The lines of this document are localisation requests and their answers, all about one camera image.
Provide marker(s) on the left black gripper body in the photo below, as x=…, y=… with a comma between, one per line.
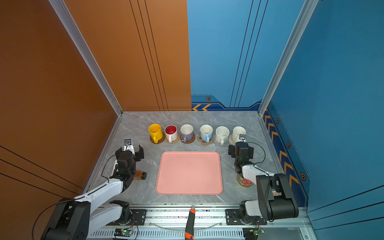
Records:
x=132, y=173

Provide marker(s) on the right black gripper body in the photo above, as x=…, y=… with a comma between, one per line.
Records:
x=251, y=153

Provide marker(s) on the yellow mug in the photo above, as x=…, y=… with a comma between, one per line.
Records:
x=155, y=131

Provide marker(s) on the white mug blue handle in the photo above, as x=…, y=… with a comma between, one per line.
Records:
x=206, y=132

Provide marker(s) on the cork paw print coaster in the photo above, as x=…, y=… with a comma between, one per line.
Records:
x=205, y=143

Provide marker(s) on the woven rattan round coaster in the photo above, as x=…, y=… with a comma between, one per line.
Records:
x=173, y=142

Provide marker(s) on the glossy brown round coaster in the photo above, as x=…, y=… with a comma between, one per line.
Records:
x=190, y=141

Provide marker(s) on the red interior mug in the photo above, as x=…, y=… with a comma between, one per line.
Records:
x=171, y=132

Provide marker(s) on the white mug purple handle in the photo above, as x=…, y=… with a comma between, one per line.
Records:
x=187, y=131

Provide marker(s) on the multicolour woven round coaster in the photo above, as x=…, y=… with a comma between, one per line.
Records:
x=231, y=141

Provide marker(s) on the dark brown round coaster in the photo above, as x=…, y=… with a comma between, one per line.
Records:
x=159, y=140

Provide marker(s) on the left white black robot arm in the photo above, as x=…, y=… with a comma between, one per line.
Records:
x=78, y=218

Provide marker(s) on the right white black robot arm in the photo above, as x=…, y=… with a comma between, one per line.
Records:
x=275, y=199

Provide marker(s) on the amber spice bottle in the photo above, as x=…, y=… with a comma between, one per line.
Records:
x=140, y=175

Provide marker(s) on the red round tin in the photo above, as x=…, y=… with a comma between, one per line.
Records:
x=244, y=182

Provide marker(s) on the pink plastic tray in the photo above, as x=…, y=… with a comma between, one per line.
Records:
x=190, y=173

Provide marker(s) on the left green circuit board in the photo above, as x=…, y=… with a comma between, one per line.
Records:
x=126, y=233

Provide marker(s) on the green circuit board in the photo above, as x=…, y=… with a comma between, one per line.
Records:
x=252, y=233
x=126, y=233

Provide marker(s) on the right green circuit board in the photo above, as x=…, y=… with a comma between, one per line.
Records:
x=252, y=233

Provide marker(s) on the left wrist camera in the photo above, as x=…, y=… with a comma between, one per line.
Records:
x=128, y=146

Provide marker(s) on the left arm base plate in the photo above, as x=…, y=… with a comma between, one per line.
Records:
x=138, y=218

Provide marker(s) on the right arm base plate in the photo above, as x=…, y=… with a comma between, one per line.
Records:
x=235, y=217

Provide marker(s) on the aluminium front rail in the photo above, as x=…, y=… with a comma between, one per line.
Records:
x=168, y=222

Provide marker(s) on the orange black handled tool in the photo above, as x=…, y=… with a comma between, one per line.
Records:
x=189, y=231

